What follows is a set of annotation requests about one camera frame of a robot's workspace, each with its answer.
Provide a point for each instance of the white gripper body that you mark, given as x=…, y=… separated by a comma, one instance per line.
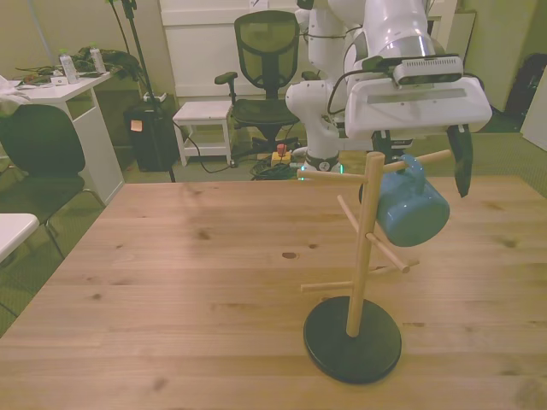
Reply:
x=419, y=113

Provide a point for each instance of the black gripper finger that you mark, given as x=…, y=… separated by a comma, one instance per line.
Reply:
x=462, y=162
x=379, y=143

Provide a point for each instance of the blue enamel mug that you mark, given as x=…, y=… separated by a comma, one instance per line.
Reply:
x=410, y=218

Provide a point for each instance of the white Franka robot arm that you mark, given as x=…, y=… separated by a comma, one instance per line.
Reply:
x=384, y=25

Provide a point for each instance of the wooden mug tree black base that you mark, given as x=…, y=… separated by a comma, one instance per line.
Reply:
x=352, y=352

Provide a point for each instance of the white board panel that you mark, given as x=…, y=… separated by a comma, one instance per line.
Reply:
x=536, y=115

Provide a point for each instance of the yellow emergency stop button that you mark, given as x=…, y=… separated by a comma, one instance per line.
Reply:
x=281, y=159

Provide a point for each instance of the black mesh office chair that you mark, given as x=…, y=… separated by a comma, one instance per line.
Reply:
x=267, y=51

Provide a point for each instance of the white step stool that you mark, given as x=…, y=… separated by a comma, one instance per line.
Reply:
x=201, y=111

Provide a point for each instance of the white cabinet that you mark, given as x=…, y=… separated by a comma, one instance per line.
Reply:
x=196, y=51

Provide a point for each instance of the black computer tower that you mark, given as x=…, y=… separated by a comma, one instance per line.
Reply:
x=149, y=147

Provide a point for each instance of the black tripod stand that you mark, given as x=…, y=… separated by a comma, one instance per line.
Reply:
x=147, y=79

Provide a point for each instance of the orange sticky note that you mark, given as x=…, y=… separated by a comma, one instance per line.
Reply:
x=137, y=125

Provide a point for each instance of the white desk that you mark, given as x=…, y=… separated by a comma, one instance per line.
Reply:
x=107, y=141

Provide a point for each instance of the camouflage cloth pile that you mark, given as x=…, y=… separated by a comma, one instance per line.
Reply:
x=117, y=62

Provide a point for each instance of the clear plastic bottle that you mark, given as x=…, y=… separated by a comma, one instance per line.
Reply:
x=97, y=60
x=69, y=68

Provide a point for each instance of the small white box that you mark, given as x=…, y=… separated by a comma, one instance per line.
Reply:
x=58, y=80

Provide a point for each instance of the black plastic side chair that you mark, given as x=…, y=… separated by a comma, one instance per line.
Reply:
x=38, y=145

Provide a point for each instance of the white cloth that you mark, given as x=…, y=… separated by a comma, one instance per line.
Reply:
x=10, y=96

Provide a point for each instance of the white folding table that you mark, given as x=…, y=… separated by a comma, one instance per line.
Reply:
x=13, y=230

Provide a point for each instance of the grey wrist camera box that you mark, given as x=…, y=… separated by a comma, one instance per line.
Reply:
x=427, y=70

